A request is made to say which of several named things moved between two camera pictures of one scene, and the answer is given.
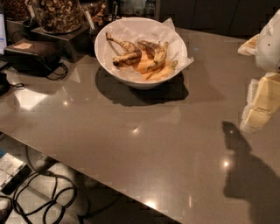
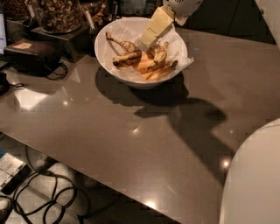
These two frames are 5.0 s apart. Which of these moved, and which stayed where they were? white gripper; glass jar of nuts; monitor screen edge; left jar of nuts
Moved: white gripper
Stayed: glass jar of nuts; monitor screen edge; left jar of nuts
